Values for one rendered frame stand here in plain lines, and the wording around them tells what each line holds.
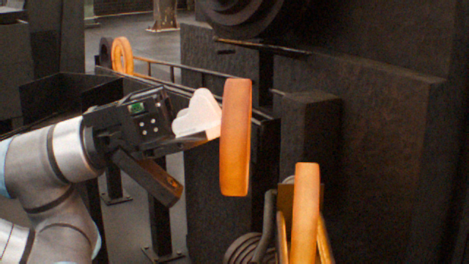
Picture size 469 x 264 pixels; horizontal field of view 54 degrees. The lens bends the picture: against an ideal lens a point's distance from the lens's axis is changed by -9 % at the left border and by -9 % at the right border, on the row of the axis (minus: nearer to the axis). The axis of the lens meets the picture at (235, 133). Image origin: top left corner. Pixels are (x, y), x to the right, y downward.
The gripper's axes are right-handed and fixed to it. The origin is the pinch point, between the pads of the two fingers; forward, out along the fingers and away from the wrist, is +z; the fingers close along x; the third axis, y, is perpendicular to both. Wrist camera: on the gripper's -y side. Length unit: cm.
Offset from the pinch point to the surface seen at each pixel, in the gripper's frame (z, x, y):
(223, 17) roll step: -2.8, 48.4, 10.5
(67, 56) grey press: -156, 299, 2
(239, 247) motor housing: -9.3, 20.8, -30.8
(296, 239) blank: 4.3, -7.7, -14.8
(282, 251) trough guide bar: 2.1, -6.7, -16.7
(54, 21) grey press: -155, 295, 31
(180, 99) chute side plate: -23, 70, -10
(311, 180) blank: 7.8, -3.2, -9.2
